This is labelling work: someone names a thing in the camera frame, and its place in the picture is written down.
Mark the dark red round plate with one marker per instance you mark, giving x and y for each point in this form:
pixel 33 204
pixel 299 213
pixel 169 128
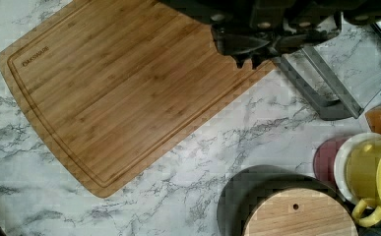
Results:
pixel 324 159

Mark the yellow mug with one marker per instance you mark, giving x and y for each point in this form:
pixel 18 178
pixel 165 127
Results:
pixel 363 174

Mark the black container with wooden lid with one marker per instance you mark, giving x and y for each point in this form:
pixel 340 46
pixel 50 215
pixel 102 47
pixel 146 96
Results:
pixel 266 200

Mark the bamboo cutting board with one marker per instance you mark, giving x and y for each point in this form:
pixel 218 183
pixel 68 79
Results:
pixel 112 85

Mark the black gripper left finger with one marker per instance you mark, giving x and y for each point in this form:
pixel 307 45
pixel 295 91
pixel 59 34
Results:
pixel 241 44

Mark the white round plate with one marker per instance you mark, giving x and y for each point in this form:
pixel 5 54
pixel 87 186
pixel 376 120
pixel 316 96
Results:
pixel 340 163

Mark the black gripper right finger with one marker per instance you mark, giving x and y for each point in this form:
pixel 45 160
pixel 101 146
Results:
pixel 276 45

